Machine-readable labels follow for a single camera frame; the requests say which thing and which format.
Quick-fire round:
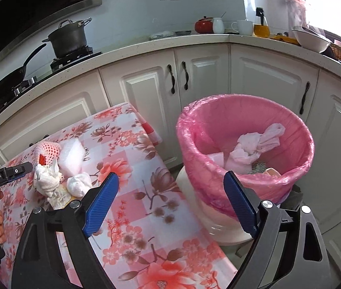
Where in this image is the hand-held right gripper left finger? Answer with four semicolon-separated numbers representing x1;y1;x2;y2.
11;172;120;289

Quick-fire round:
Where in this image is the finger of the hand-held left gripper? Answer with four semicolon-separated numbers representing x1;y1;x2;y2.
3;162;34;180

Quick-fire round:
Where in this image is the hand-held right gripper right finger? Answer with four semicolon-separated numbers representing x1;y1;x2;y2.
223;171;331;289

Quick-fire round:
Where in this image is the white tissue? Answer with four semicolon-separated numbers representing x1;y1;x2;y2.
67;172;93;197
225;123;286;175
33;161;64;210

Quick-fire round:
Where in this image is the pink foam fruit net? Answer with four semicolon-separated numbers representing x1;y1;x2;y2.
33;141;62;169

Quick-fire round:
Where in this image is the green striped cloth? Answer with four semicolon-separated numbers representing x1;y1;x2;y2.
250;161;269;175

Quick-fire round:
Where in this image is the trash bin with pink bag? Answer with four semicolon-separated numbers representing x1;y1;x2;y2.
176;94;315;217

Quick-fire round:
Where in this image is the pink floral tablecloth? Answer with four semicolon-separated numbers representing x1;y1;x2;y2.
0;102;240;289

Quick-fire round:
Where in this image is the black wok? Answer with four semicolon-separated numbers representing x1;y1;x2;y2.
0;44;47;98

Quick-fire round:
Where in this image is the black gas stove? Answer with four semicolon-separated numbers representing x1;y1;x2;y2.
0;46;102;110

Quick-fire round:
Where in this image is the dark stock pot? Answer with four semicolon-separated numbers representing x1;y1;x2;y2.
42;17;93;58

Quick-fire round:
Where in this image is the black range hood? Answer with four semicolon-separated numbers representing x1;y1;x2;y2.
0;0;102;64

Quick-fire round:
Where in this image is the yellow cloth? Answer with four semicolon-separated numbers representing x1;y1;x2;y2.
271;34;300;45

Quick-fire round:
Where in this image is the glass oil bottle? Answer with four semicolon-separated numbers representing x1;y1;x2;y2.
254;7;270;38

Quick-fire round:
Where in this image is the white mug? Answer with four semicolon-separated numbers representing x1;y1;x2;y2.
231;20;254;35

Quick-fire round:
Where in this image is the white bowl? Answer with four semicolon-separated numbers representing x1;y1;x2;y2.
292;29;334;53

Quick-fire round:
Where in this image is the white jar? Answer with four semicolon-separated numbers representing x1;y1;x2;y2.
213;17;225;34

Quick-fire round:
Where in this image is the brown woven basket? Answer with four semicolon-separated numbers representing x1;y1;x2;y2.
329;44;341;61

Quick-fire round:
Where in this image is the red teapot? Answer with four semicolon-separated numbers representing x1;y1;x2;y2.
195;16;214;34

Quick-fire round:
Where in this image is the pink thermos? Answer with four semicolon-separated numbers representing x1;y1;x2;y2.
287;0;310;32

